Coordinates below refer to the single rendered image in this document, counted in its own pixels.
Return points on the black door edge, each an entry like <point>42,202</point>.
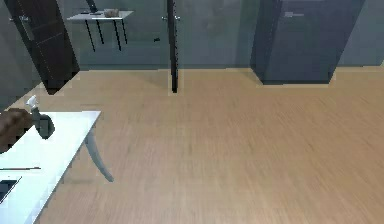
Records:
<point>173,43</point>

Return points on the grey door knob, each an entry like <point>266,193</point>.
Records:
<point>170,18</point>

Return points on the brown lump on table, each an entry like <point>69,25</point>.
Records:
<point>111,12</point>

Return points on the white side table black legs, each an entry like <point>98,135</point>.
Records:
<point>100,20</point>

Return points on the black slanted object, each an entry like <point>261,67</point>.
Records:
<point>92,6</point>

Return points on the grey spray bottle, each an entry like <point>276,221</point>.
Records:
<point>42,122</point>

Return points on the dark brown room door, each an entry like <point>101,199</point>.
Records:
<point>46,43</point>

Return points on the thin dark pencil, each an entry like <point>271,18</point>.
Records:
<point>20,168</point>

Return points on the brown round object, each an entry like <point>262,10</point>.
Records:
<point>11,128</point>

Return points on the black flat phone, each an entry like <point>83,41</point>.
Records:
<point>6,187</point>

